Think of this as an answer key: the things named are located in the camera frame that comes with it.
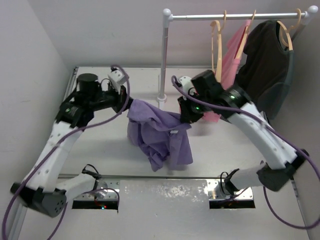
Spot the purple t shirt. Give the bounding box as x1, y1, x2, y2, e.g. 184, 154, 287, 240
127, 99, 194, 172

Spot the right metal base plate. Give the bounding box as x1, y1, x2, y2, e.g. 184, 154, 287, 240
206, 178, 254, 201

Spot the metal base plate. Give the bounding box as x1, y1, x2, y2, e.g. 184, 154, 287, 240
74, 178, 120, 201
206, 178, 254, 201

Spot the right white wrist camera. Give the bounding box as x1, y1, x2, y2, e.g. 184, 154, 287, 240
178, 76, 195, 95

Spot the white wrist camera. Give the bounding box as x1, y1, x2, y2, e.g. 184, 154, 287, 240
107, 70, 126, 94
178, 76, 195, 95

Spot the purple cable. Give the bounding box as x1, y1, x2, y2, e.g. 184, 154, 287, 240
171, 75, 320, 230
0, 64, 131, 240

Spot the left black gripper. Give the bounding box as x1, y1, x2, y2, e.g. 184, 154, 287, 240
91, 81, 136, 114

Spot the dark grey t shirt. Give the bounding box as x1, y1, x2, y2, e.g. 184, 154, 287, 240
235, 19, 294, 120

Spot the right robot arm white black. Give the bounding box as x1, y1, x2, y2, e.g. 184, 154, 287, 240
171, 70, 309, 195

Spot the aluminium table frame rail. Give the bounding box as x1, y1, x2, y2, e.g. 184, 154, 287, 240
1, 67, 78, 240

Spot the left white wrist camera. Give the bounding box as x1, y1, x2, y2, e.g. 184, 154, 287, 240
107, 70, 126, 94

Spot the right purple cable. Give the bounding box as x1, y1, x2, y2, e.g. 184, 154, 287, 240
171, 75, 320, 230

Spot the pink t shirt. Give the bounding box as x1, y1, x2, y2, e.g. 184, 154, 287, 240
202, 19, 252, 123

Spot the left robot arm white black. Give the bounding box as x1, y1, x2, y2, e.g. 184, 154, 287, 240
10, 68, 129, 218

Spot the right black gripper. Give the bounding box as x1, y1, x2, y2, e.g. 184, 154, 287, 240
177, 90, 211, 123

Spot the wooden hanger holding dark shirt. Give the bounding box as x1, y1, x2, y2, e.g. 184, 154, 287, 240
277, 8, 302, 51

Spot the silver clothes rack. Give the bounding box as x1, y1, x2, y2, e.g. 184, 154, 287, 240
156, 5, 319, 108

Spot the wooden hanger holding pink shirt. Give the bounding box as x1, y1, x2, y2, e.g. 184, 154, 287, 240
235, 9, 257, 60

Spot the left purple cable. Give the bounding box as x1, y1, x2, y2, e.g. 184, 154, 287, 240
0, 64, 131, 240

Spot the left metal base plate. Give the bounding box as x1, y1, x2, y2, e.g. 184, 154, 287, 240
74, 178, 120, 201

